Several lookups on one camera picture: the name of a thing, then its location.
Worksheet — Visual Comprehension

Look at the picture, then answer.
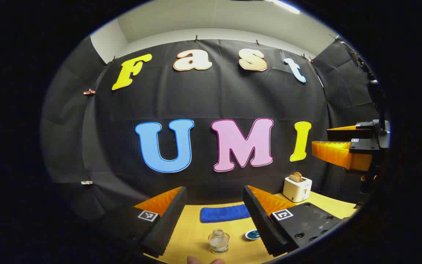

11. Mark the clear plastic water bottle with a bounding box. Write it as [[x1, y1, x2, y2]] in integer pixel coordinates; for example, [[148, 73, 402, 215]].
[[208, 229, 230, 254]]

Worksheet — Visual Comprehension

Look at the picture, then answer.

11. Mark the black backdrop cloth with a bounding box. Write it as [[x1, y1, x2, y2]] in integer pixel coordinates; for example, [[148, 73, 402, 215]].
[[41, 35, 380, 228]]

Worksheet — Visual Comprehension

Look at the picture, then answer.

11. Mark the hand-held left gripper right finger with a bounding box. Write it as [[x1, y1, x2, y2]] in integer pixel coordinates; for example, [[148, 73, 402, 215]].
[[243, 185, 343, 257]]

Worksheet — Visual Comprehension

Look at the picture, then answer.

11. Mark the blue folded towel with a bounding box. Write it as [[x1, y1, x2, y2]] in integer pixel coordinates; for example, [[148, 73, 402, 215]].
[[200, 204, 252, 223]]

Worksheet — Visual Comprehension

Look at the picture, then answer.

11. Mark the white toaster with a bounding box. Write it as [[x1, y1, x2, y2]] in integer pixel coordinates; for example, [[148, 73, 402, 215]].
[[283, 175, 312, 203]]

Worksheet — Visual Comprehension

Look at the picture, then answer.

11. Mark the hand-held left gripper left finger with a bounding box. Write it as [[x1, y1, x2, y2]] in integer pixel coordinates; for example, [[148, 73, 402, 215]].
[[97, 186, 188, 258]]

